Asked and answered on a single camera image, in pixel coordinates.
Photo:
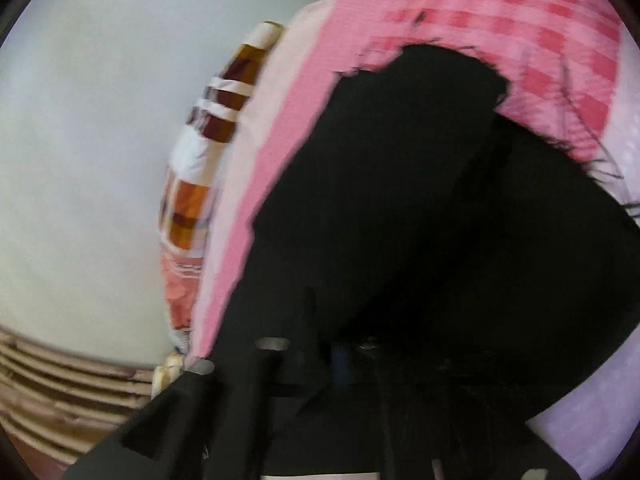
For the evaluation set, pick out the black pants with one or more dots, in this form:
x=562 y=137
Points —
x=425 y=210

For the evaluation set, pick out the beige slatted panel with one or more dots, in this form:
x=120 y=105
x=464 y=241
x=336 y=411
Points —
x=50 y=385

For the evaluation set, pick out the brown orange checked pillow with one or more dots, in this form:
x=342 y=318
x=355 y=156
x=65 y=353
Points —
x=187 y=210

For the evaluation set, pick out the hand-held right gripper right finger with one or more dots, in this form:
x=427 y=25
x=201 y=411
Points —
x=545 y=460

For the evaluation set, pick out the lavender bed sheet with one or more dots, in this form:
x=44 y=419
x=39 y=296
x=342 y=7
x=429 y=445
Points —
x=600 y=400

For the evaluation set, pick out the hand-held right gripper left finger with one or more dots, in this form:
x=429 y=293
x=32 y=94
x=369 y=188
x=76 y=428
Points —
x=250 y=400

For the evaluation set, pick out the pink checked blanket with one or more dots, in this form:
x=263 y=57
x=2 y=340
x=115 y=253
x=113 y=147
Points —
x=450 y=10

